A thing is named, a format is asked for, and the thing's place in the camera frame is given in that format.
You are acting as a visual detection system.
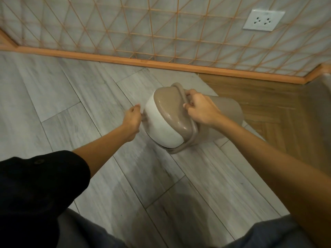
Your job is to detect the person's left hand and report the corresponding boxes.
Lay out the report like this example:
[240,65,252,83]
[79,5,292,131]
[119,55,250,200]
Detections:
[121,104,143,142]

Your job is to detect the person's right hand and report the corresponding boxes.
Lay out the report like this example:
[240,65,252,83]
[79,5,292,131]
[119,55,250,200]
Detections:
[183,89,223,127]

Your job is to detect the taupe and white lidded bin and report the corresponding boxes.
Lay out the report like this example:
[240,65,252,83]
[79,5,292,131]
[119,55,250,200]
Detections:
[142,82,244,155]

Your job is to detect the person's right forearm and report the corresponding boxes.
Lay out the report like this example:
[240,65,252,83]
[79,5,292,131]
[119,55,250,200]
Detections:
[214,115,331,248]

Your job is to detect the person's left forearm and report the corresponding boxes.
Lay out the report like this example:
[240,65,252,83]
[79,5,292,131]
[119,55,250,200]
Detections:
[72,124,130,179]

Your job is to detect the orange wooden baseboard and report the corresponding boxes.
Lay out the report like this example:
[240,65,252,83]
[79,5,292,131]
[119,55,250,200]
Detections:
[0,28,331,85]

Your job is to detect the black shirt sleeve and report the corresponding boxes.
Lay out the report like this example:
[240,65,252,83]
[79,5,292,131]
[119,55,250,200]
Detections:
[0,150,91,248]

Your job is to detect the grey trousers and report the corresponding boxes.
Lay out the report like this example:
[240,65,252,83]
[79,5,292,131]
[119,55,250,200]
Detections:
[56,208,317,248]

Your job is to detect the orange wire grid panel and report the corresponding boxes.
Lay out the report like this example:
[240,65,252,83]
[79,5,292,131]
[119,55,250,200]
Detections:
[0,0,331,77]

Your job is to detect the white wall socket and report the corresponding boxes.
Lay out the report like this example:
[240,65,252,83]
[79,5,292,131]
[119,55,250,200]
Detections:
[243,9,285,32]

